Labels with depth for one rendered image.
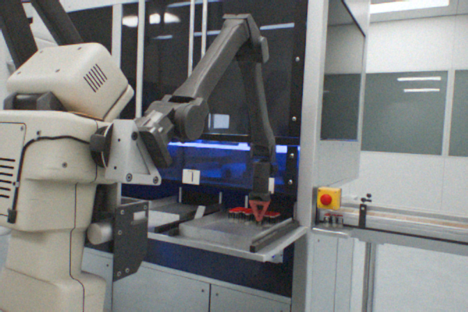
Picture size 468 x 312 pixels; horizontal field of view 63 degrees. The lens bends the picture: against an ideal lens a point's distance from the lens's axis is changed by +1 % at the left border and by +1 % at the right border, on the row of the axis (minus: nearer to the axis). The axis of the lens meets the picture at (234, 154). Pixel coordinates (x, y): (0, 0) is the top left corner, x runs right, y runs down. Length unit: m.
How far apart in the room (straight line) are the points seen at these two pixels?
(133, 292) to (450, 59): 5.16
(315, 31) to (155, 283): 1.28
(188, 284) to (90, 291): 0.93
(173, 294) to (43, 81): 1.23
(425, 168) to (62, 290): 5.50
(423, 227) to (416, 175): 4.50
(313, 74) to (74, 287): 1.03
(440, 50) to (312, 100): 4.75
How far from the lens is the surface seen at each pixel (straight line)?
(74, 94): 0.81
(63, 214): 0.83
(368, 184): 6.06
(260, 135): 1.25
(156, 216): 1.45
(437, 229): 1.51
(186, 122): 0.78
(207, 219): 1.39
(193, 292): 1.77
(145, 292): 1.93
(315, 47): 1.46
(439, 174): 5.98
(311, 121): 1.43
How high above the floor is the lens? 1.21
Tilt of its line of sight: 3 degrees down
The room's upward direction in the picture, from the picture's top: 3 degrees clockwise
